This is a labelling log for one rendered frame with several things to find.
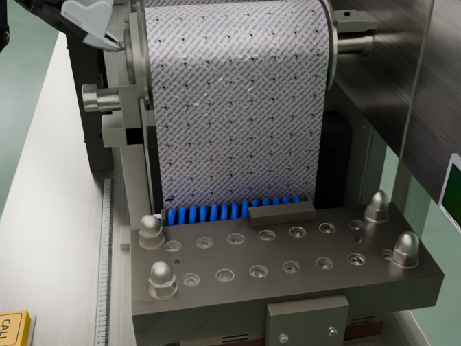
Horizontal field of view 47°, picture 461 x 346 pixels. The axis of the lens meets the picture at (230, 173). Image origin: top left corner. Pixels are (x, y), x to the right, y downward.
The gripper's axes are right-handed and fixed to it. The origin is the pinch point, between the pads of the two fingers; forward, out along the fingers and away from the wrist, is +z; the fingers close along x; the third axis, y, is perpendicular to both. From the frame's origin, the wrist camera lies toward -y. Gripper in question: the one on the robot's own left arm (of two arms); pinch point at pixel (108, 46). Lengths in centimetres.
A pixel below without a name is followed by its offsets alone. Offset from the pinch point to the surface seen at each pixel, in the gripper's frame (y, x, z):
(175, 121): -1.1, -8.2, 11.3
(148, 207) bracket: -19.6, -0.2, 20.4
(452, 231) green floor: -11, 89, 182
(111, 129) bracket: -10.3, -0.9, 7.1
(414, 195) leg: 8, 5, 65
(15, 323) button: -36.6, -17.0, 8.7
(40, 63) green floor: -145, 327, 25
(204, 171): -5.2, -8.2, 19.8
